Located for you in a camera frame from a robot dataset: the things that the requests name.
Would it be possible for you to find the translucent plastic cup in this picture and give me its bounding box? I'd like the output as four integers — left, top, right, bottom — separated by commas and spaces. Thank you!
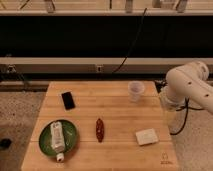
128, 81, 145, 102

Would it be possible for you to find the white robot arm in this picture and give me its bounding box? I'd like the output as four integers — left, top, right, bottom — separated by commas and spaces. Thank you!
159, 61, 213, 125

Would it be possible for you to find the black smartphone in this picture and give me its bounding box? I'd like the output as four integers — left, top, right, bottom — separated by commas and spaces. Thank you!
61, 92, 75, 110

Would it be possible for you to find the red chili pepper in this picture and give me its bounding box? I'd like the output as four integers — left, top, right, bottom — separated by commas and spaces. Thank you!
96, 118, 104, 142

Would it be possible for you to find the green round plate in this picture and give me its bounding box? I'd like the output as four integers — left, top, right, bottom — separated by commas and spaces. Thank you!
39, 119, 78, 158

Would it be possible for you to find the white squeeze bottle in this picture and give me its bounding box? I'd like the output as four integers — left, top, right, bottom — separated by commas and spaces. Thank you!
50, 121, 65, 162

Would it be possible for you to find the black object on floor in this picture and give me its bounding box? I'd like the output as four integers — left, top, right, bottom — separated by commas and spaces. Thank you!
0, 138, 12, 149

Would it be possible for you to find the black hanging cable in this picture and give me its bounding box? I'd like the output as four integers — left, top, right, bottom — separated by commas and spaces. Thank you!
112, 7, 148, 74

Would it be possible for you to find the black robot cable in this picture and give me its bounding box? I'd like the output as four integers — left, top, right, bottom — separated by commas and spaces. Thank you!
169, 97, 190, 136

